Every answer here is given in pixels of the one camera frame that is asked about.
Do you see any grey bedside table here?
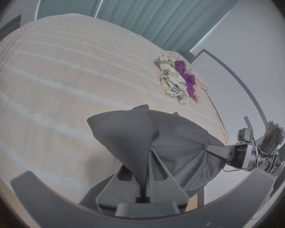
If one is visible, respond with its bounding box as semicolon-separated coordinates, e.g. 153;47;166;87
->
180;48;196;62

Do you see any purple satin garment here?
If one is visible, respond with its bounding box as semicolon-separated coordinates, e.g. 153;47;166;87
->
174;60;197;97

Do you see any bed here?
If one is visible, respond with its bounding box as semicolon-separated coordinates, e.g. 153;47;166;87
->
0;13;269;209

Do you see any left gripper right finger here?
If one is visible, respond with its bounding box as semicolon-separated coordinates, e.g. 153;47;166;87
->
146;149;190;210

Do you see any black T-shirt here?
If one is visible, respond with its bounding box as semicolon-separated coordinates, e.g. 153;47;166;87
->
79;104;226;209

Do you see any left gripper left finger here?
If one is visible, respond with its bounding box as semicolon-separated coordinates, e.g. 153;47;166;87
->
96;168;142;215

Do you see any white printed garment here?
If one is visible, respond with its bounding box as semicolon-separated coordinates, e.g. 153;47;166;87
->
153;52;191;107

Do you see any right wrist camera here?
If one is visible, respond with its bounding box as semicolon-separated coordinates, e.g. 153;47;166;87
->
237;128;254;143

